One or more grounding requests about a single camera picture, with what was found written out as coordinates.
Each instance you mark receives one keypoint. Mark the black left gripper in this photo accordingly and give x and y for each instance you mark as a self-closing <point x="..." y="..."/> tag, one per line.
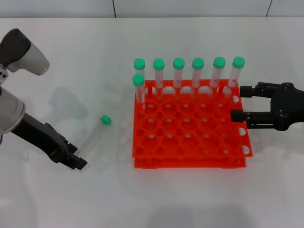
<point x="40" y="136"/>

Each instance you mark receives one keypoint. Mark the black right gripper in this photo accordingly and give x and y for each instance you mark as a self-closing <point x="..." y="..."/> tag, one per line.
<point x="286" y="107"/>

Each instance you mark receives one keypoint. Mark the clear test tube green cap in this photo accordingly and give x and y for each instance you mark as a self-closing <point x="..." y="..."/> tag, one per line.
<point x="219" y="62"/>
<point x="139" y="63"/>
<point x="138" y="80"/>
<point x="238" y="62"/>
<point x="158" y="64"/>
<point x="197" y="63"/>
<point x="178" y="63"/>
<point x="95" y="135"/>

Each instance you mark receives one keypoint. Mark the orange plastic test tube rack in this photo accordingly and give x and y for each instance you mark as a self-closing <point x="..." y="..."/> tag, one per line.
<point x="171" y="83"/>

